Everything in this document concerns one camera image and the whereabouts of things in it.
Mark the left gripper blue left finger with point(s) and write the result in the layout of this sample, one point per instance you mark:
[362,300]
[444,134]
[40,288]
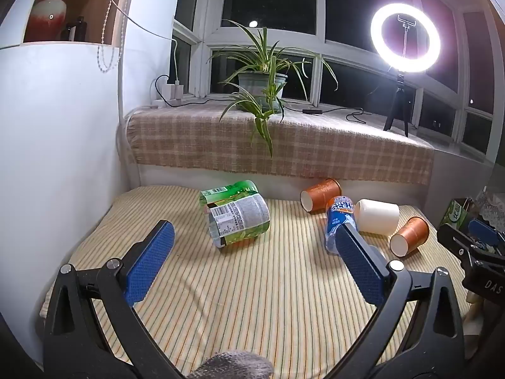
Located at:
[119,284]

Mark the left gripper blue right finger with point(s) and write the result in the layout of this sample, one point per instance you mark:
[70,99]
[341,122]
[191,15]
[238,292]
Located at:
[433,345]

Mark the brown paper cup near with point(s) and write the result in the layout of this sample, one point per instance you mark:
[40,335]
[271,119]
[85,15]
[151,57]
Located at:
[409,237]

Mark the brown paper cup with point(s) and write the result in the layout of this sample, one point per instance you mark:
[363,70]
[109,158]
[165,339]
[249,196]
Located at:
[409,237]
[316,197]

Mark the white paper cup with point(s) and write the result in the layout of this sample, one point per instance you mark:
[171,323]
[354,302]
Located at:
[376,217]

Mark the brown paper cup far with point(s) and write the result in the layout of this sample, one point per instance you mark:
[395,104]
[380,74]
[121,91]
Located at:
[316,197]

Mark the grey gloved hand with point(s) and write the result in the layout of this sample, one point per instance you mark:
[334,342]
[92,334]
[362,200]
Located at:
[234,364]

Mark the green cardboard box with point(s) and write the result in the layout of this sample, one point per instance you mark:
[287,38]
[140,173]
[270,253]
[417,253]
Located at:
[459,213]

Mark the white cabinet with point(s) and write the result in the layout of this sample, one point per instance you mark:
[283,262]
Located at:
[60,170]

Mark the plaid beige sill cloth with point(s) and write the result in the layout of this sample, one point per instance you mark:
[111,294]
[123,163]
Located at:
[302,146]

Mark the white power chargers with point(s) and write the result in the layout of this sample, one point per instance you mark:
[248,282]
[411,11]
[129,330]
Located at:
[168,95]

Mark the potted spider plant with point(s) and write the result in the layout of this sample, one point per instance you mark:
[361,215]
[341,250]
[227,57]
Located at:
[262,75]

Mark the red white vase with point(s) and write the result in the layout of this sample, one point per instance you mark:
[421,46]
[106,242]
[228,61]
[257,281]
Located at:
[46,20]

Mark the ring light on tripod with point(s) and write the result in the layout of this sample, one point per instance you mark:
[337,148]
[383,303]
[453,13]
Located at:
[408,17]

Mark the white window frame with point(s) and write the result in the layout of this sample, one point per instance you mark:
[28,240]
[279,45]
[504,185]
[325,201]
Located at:
[460,98]

